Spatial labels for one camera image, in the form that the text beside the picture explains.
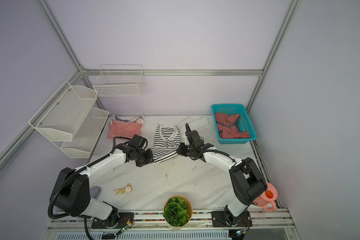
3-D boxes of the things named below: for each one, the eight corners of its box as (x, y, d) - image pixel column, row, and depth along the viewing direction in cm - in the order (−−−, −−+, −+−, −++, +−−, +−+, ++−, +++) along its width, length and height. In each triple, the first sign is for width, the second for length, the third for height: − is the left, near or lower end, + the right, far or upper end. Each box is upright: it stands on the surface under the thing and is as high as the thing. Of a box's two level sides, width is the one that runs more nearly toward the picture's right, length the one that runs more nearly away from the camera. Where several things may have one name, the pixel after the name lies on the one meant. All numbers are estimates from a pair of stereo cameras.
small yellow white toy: (115, 197, 82) (113, 196, 80) (114, 190, 84) (113, 189, 83) (132, 191, 84) (131, 189, 83) (131, 184, 87) (130, 183, 85)
